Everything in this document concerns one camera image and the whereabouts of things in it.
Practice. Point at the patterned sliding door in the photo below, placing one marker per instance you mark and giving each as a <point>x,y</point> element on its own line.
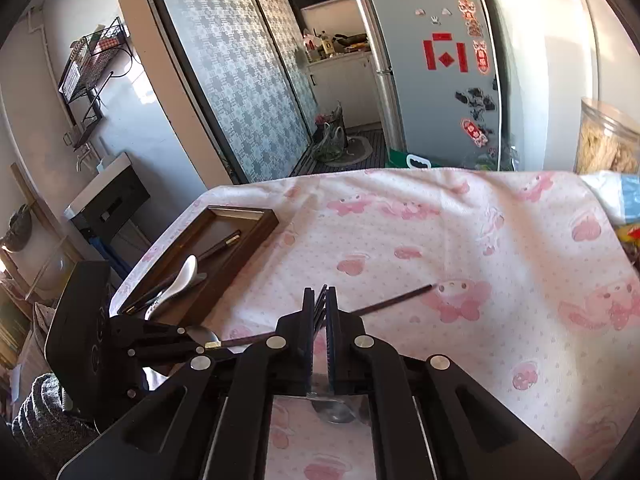
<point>290,60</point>
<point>225,70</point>

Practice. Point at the yellow snack packet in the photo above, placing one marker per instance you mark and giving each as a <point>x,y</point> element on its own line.
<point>631,242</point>

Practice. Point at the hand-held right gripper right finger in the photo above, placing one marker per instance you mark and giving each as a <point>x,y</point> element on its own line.
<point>340,355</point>

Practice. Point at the grey refrigerator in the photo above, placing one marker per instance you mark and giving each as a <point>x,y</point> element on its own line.
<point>430,95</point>

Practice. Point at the black wok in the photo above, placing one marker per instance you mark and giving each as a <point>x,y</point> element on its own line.
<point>350,39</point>

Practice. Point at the pink printed tablecloth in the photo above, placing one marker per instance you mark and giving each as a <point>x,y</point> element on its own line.
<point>450,260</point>

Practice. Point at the dark wooden tray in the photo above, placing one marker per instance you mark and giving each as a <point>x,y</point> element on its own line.
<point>235,255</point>

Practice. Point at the clear plastic jar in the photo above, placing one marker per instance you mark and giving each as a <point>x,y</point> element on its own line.
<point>607,140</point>

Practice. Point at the sauce bottle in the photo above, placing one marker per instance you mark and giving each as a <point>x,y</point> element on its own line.
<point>327,46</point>

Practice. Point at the white plastic jug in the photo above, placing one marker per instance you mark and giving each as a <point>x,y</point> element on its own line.
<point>310,42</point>

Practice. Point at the metal fork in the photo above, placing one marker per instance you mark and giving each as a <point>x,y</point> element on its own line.
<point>321,305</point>

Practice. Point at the grey floor mat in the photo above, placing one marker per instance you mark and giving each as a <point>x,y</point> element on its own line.
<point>360,150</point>

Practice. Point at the green box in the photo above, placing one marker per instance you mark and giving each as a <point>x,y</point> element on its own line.
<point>400,159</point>

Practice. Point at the person's left forearm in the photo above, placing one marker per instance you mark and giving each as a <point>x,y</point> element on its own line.
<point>50,430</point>

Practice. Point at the white ceramic spoon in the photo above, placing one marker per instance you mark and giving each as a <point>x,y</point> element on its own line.
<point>184,270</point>

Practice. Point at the plastic bags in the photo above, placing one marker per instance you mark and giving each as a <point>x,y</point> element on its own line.
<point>330,135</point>

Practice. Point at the blue white packet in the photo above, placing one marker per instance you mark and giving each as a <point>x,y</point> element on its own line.
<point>615,195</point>

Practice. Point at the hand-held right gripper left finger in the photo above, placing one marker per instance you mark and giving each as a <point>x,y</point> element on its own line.
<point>300,355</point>

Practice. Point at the metal spoon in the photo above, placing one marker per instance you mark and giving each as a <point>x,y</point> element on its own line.
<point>202,332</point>

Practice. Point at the metal faucet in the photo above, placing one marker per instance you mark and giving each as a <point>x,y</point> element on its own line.
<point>85,157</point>

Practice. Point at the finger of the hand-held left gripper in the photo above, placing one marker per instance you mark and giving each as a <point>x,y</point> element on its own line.
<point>165,355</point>
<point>150,331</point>

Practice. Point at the white sink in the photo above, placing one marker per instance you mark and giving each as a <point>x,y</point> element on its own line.
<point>100,185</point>

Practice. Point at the white kitchen cabinet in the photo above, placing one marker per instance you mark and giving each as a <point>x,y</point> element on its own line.
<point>345,90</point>

